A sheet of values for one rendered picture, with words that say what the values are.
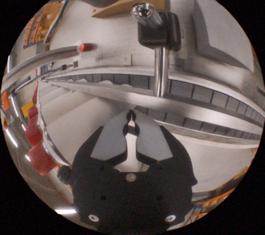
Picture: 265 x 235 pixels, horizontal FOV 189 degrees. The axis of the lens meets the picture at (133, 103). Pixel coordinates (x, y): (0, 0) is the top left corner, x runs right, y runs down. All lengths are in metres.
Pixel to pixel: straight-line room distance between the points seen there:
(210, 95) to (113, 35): 0.26
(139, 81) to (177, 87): 0.07
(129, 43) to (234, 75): 0.26
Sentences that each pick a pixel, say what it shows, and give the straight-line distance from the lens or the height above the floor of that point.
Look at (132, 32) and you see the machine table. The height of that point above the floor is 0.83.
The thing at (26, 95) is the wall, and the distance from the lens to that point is 8.19.
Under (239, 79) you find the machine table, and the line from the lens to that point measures 0.26.
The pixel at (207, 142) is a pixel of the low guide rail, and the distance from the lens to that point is 0.17.
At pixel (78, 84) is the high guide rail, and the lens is 0.15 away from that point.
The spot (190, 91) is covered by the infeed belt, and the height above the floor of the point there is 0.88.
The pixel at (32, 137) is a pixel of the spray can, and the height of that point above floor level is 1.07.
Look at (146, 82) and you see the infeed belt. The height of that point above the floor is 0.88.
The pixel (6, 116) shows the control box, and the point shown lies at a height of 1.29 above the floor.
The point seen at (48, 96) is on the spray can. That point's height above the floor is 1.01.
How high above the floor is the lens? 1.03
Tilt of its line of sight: 51 degrees down
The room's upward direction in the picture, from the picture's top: 130 degrees counter-clockwise
